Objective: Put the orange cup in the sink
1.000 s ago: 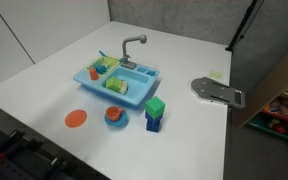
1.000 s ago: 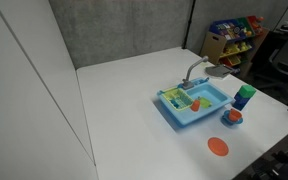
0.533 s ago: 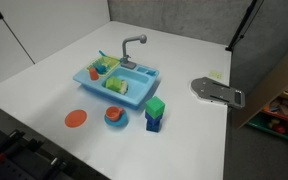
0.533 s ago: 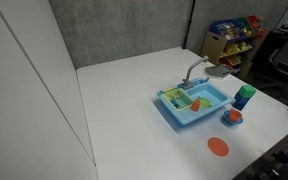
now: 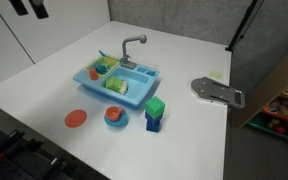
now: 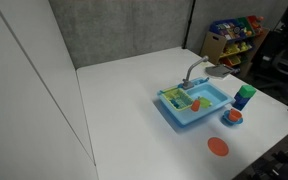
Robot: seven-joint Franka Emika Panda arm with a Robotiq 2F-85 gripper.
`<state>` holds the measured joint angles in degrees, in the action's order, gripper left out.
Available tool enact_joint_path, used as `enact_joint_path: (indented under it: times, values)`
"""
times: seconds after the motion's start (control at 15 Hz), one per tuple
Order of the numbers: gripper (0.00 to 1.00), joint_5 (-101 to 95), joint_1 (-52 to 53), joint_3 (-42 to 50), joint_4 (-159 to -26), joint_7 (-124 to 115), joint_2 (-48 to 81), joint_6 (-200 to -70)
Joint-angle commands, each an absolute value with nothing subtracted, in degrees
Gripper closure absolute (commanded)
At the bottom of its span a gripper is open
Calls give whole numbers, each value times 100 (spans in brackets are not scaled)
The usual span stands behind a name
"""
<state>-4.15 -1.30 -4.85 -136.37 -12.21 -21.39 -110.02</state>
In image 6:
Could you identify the small orange cup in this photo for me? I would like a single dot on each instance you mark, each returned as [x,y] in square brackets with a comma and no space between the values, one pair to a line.
[195,105]

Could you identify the blue toy sink basin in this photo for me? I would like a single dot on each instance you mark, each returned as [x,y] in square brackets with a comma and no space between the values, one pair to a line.
[214,95]

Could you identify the yellow-green dish rack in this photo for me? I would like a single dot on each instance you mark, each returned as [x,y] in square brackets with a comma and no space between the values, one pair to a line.
[170,94]

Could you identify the blue dishes in rack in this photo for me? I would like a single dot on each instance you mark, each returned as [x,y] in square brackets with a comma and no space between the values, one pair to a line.
[177,100]

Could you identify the grey toy faucet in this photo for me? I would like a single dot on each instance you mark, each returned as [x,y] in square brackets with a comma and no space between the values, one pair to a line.
[191,70]

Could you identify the green toy container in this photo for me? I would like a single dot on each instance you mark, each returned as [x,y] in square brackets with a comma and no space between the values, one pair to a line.
[204,102]

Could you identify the grey metal mounting plate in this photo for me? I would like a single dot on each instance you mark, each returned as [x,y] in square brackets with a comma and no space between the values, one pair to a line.
[219,70]

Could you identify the wooden toy storage shelf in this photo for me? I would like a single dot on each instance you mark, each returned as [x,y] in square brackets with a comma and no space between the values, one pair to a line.
[214,43]

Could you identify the orange blue small bowl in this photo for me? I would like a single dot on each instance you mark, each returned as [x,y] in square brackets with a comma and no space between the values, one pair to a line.
[226,119]

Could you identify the flat orange plate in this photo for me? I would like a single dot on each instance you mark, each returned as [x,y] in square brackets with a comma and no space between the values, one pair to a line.
[217,146]

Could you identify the blue cube block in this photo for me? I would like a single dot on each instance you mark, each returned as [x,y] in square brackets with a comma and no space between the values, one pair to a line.
[240,101]

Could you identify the yellow toy bin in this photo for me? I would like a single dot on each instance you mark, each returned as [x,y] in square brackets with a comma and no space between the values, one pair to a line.
[232,49]

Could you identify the blue toy bin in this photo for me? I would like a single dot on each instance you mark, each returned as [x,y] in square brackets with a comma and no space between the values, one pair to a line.
[225,29]

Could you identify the green cube block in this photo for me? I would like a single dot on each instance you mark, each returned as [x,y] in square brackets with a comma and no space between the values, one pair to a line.
[247,91]

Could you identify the green toy bin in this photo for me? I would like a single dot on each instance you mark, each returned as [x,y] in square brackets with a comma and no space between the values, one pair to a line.
[243,24]

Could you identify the red toy bin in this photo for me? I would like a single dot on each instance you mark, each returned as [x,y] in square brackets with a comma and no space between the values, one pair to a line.
[253,21]

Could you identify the black clamp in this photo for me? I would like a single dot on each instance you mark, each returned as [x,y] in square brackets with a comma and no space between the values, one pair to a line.
[285,160]

